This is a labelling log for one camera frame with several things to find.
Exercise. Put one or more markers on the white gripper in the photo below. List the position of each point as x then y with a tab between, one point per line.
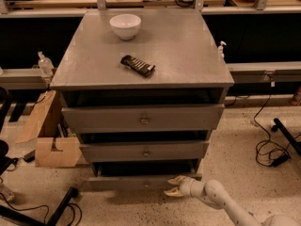
186	186

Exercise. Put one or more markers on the grey bottom drawer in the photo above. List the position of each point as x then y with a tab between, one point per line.
138	175

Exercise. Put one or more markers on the grey drawer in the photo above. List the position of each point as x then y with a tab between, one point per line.
138	175
144	151
142	118

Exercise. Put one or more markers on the grey middle drawer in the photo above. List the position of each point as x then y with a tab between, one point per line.
144	151

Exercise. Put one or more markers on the grey drawer cabinet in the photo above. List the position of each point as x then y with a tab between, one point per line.
188	69

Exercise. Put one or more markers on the grey top drawer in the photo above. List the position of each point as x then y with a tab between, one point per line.
142	118

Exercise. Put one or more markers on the black stand leg left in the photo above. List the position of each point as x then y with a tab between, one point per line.
17	217

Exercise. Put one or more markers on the black stand leg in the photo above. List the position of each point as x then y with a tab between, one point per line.
17	217
296	145

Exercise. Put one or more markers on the dark striped snack packet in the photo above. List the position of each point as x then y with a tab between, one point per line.
139	66

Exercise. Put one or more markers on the cardboard box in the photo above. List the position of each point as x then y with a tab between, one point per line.
41	128

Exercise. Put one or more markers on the black stand leg right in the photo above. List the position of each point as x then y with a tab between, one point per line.
296	145

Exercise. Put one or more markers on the white pump bottle right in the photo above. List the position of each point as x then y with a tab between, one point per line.
220	48

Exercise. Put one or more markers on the white ceramic bowl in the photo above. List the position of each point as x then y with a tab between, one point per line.
125	26

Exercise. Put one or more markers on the black chair base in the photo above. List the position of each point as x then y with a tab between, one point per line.
7	163

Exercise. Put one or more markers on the clear sanitizer bottle left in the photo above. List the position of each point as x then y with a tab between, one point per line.
45	64

